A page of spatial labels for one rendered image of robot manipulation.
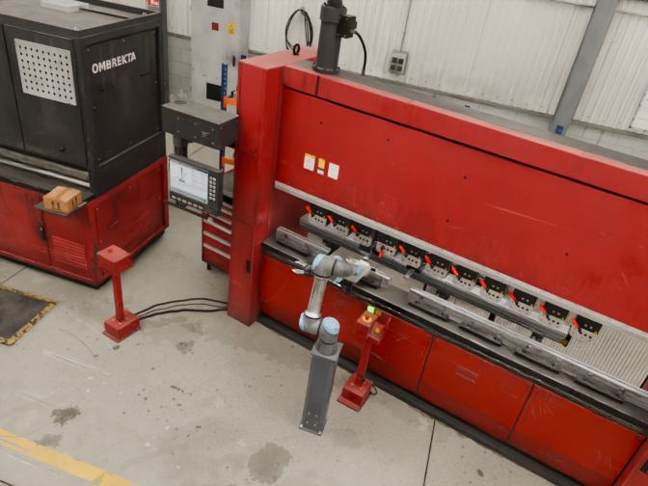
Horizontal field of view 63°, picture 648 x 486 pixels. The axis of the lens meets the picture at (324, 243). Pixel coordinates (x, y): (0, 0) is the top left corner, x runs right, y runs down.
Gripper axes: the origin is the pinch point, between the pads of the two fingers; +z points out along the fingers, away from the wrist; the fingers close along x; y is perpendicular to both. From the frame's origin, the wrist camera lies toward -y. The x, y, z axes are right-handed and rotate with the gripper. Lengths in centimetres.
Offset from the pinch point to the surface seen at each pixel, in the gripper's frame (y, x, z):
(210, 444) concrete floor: -39, 130, 22
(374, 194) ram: 36, -54, -44
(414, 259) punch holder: 10, -25, -82
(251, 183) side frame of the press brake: 16, -50, 51
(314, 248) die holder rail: -27.4, -31.1, -4.3
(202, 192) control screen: 29, -26, 77
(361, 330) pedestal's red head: -18, 27, -58
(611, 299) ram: 53, -11, -200
